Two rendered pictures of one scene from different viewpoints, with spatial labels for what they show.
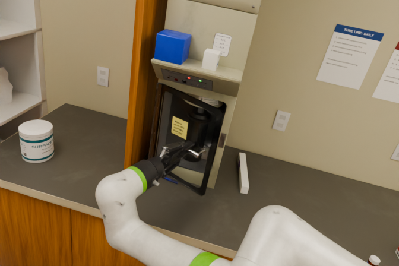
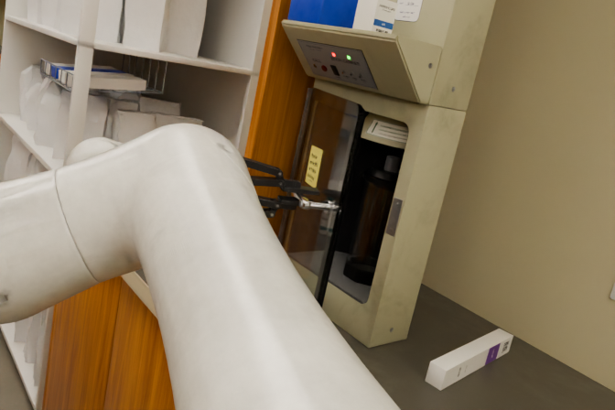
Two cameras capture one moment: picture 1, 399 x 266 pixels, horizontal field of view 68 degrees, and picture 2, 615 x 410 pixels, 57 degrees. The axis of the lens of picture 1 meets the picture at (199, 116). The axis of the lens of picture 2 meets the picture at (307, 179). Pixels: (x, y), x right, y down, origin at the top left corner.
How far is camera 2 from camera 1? 0.79 m
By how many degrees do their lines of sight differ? 42
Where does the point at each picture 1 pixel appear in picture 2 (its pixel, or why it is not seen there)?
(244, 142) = (538, 326)
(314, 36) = not seen: outside the picture
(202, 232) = not seen: hidden behind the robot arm
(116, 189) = (88, 145)
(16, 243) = (70, 342)
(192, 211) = not seen: hidden behind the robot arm
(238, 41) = not seen: outside the picture
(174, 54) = (312, 5)
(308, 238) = (185, 158)
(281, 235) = (141, 142)
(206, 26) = not seen: outside the picture
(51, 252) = (91, 372)
